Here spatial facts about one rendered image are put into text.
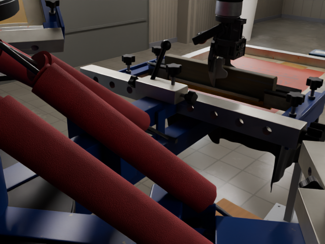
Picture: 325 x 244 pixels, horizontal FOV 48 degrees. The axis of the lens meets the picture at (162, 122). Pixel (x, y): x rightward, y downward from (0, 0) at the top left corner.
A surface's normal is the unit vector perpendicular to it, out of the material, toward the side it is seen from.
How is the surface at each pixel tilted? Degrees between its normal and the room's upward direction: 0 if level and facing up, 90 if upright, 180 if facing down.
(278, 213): 0
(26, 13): 32
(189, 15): 90
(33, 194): 0
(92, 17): 90
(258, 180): 0
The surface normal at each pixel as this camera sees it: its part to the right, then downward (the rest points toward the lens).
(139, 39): 0.74, 0.29
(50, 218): 0.02, -0.91
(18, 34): 0.22, -0.56
